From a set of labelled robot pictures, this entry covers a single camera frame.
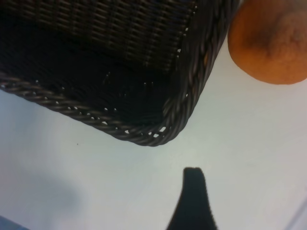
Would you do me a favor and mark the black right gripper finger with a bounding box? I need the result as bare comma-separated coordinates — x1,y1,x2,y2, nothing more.
165,167,218,230

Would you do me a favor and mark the orange with knobbed top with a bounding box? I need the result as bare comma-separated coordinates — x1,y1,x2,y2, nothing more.
227,0,307,86

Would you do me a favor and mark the dark brown wicker basket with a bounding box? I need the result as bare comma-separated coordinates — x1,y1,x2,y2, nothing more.
0,0,240,147

